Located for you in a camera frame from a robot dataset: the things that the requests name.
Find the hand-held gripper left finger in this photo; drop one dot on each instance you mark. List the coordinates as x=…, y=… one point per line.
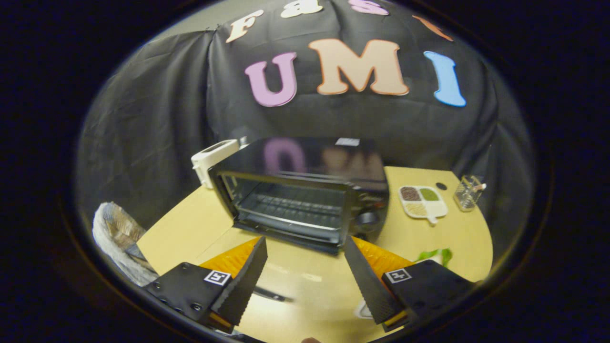
x=248, y=283

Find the black backdrop cloth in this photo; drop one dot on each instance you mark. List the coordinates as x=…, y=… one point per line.
x=157, y=119

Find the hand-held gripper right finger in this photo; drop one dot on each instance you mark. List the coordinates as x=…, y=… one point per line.
x=364, y=281

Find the lettuce sandwich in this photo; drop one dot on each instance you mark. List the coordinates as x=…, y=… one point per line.
x=436, y=255

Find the black toaster oven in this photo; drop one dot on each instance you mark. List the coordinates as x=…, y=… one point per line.
x=310, y=162

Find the white pop-up toaster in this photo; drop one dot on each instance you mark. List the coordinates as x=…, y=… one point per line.
x=212, y=157

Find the small clear bottle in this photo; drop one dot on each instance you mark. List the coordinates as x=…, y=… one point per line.
x=243, y=142

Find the white divided plate of beans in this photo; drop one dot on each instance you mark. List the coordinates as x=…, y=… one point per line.
x=421, y=202

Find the bin with grey liner bag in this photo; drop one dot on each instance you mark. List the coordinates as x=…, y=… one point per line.
x=116, y=238

